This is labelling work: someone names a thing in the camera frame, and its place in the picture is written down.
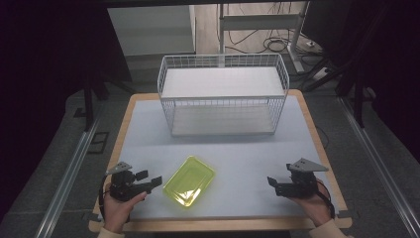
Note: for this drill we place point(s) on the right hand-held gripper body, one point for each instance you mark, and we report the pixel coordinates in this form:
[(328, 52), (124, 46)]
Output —
[(300, 185)]

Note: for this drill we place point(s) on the white panel board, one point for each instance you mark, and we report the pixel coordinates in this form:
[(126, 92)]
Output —
[(152, 29)]

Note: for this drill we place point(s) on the black metal stand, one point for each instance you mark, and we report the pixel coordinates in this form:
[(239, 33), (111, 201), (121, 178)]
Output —
[(358, 82), (88, 99)]

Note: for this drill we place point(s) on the black floor plate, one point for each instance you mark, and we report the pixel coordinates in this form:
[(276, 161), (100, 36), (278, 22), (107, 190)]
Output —
[(98, 142)]

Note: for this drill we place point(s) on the white power strip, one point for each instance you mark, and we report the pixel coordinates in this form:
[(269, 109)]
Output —
[(321, 74)]

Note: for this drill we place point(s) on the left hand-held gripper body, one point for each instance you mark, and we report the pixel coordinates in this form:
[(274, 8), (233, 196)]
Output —
[(124, 186)]

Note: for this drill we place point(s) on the white desk frame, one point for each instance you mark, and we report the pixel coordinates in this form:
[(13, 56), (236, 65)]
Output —
[(261, 22)]

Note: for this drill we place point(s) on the wooden-edged table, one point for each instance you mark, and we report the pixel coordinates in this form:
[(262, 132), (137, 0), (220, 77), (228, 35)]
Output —
[(237, 155)]

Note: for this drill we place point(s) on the aluminium floor rail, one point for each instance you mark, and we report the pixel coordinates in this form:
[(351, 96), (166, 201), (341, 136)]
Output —
[(67, 180), (379, 162)]

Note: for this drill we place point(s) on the person's right hand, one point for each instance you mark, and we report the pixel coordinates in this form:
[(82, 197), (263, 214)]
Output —
[(313, 206)]

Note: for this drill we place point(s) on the yellow-green plastic tray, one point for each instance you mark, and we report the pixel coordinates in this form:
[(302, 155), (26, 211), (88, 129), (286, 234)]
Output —
[(189, 181)]

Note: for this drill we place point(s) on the person's left hand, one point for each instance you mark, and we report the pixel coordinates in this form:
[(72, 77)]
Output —
[(117, 211)]

